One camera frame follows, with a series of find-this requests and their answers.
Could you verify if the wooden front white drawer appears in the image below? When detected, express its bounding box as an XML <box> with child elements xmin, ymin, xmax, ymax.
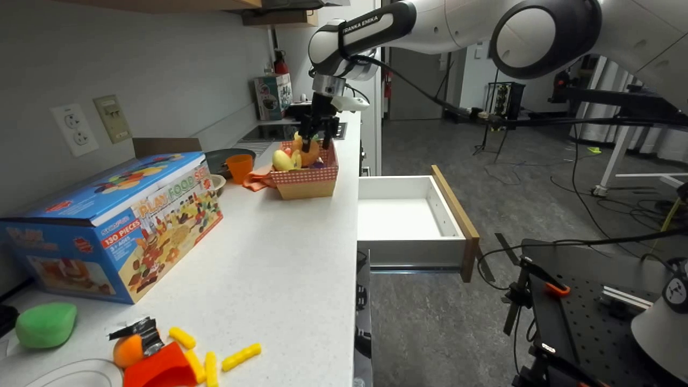
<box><xmin>357</xmin><ymin>165</ymin><xmax>480</xmax><ymax>281</ymax></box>

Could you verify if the yellow plushie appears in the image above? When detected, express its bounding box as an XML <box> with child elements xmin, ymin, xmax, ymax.
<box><xmin>272</xmin><ymin>149</ymin><xmax>296</xmax><ymax>173</ymax></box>

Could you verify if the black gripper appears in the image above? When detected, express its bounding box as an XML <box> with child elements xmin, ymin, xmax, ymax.
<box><xmin>284</xmin><ymin>96</ymin><xmax>339</xmax><ymax>151</ymax></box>

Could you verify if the dark bowl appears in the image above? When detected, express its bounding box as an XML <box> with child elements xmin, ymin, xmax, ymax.
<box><xmin>206</xmin><ymin>149</ymin><xmax>256</xmax><ymax>176</ymax></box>

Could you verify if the yellow toy fry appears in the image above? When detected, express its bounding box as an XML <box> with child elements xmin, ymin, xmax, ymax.
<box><xmin>221</xmin><ymin>345</ymin><xmax>262</xmax><ymax>373</ymax></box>

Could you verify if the beige wall switch plate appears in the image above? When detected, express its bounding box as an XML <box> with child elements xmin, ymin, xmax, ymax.
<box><xmin>94</xmin><ymin>96</ymin><xmax>131</xmax><ymax>145</ymax></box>

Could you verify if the orange toy ball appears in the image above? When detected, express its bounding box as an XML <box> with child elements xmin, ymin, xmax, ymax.
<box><xmin>114</xmin><ymin>335</ymin><xmax>143</xmax><ymax>367</ymax></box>

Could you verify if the white round plate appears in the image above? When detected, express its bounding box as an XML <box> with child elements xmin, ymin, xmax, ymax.
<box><xmin>26</xmin><ymin>359</ymin><xmax>123</xmax><ymax>387</ymax></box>

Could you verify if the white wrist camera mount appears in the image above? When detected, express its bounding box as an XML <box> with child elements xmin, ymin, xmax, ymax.
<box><xmin>312</xmin><ymin>75</ymin><xmax>370</xmax><ymax>113</ymax></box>

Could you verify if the white wall outlet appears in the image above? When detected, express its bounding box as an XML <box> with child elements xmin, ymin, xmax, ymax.
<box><xmin>51</xmin><ymin>104</ymin><xmax>99</xmax><ymax>157</ymax></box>

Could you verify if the blue toy food box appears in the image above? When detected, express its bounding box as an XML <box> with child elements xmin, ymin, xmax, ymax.
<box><xmin>0</xmin><ymin>151</ymin><xmax>221</xmax><ymax>304</ymax></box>

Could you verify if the checkered wicker basket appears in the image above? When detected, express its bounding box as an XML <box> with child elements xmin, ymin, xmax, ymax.
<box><xmin>268</xmin><ymin>142</ymin><xmax>337</xmax><ymax>201</ymax></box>

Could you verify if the orange toy cup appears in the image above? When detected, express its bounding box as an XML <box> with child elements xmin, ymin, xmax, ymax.
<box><xmin>223</xmin><ymin>156</ymin><xmax>253</xmax><ymax>185</ymax></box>

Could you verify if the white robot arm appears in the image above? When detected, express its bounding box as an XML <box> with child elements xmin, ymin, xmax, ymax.
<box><xmin>296</xmin><ymin>0</ymin><xmax>688</xmax><ymax>140</ymax></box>

